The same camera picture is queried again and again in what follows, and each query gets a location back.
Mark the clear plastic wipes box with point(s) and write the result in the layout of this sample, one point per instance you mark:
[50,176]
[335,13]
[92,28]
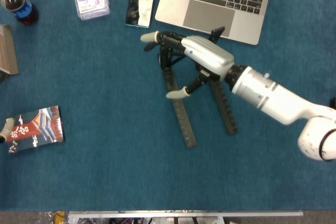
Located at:
[92,6]

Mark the cola bottle with blue cap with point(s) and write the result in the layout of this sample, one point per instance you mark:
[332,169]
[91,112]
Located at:
[23,11]

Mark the silver laptop computer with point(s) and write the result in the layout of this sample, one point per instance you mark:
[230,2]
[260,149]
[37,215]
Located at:
[210,16]

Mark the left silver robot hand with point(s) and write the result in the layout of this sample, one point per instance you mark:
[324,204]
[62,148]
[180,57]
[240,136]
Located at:
[6,128]

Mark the aluminium table edge rail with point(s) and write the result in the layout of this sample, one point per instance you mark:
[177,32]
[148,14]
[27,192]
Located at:
[183,213]

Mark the black smartphone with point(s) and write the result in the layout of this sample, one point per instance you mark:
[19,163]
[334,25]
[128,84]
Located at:
[140,1]

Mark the black folding laptop stand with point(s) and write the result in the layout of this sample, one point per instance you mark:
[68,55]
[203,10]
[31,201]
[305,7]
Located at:
[187,129]

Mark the teal table cloth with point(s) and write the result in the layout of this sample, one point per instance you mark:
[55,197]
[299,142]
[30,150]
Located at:
[105,169]

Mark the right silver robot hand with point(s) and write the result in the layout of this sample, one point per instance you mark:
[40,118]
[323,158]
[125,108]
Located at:
[210,56]

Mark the grey block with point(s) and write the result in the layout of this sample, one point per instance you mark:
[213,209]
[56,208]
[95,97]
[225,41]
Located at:
[8,51]

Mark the red printed book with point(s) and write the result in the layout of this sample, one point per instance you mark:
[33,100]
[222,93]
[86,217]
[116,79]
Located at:
[39,129]

